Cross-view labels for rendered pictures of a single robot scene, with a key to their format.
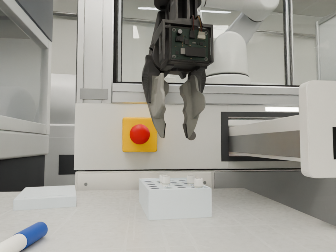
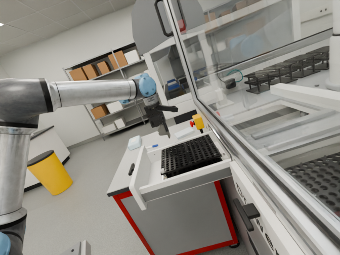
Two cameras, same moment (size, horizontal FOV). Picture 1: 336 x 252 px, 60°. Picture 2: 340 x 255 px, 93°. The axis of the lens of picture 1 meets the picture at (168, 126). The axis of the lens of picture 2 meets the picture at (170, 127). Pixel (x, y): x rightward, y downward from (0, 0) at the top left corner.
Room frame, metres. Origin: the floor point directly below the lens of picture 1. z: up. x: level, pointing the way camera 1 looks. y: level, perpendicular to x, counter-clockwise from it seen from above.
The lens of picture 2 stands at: (0.63, -0.83, 1.23)
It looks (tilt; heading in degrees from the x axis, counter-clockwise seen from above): 20 degrees down; 102
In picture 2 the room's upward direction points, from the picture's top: 21 degrees counter-clockwise
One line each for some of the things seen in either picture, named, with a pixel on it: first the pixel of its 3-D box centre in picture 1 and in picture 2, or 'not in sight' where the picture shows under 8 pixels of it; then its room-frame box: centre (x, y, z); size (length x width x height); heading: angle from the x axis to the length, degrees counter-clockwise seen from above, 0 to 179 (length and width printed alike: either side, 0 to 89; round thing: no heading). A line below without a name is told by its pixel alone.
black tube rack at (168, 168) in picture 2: not in sight; (189, 158); (0.55, -0.28, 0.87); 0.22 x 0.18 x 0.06; 6
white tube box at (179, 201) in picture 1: (171, 195); not in sight; (0.44, 0.00, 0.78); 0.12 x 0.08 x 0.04; 11
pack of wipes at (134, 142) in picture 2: not in sight; (134, 142); (0.10, 0.26, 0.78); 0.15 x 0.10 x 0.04; 103
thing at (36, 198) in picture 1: (48, 196); (183, 132); (0.50, 0.20, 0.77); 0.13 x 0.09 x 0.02; 19
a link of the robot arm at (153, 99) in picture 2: not in sight; (151, 99); (0.42, -0.02, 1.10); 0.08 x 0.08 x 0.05
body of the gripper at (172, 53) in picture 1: (179, 32); (155, 114); (0.42, -0.02, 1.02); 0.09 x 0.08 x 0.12; 15
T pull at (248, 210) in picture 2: not in sight; (248, 211); (0.67, -0.58, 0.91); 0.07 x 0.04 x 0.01; 96
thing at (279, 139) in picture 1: (314, 140); (192, 158); (0.56, -0.28, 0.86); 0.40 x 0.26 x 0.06; 6
